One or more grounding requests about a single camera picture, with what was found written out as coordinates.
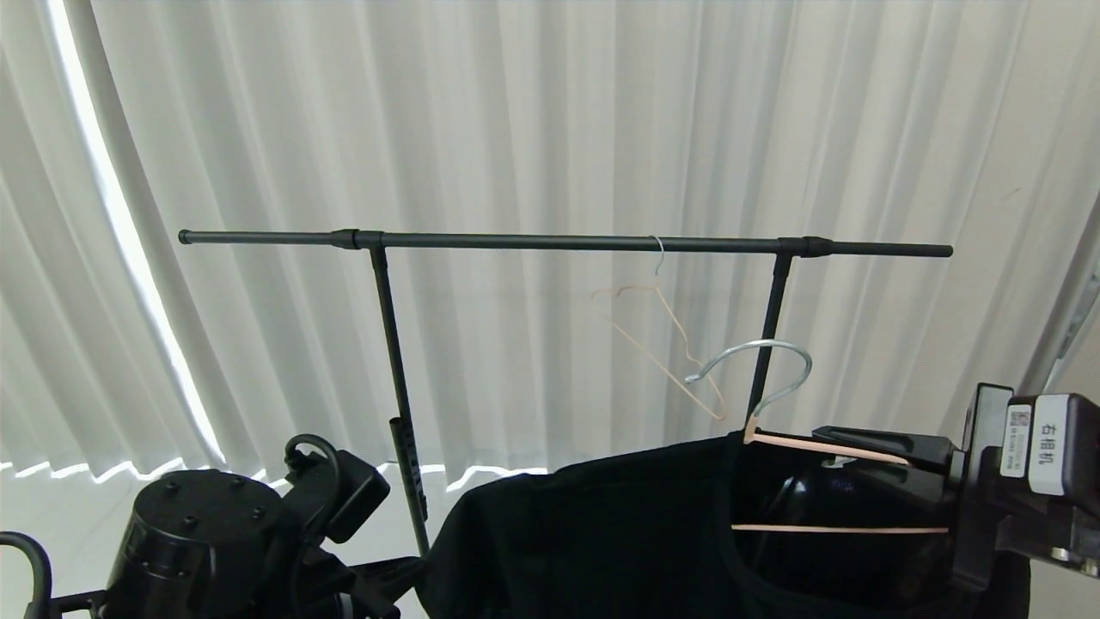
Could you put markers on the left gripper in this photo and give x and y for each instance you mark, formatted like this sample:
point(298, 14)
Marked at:
point(361, 593)

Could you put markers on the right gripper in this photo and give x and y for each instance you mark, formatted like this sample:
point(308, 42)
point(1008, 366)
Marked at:
point(980, 516)

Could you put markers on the pink clothes hanger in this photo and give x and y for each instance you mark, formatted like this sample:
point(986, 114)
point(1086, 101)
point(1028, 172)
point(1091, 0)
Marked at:
point(842, 529)
point(662, 254)

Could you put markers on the black shorts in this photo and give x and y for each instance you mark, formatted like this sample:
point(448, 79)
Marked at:
point(601, 533)

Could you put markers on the black clothes rack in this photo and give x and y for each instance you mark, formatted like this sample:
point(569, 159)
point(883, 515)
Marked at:
point(559, 242)

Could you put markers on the white curtain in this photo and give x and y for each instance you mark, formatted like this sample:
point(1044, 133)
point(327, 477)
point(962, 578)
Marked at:
point(516, 112)

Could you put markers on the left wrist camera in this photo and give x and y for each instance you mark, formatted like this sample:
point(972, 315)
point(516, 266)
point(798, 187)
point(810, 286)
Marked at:
point(352, 494)

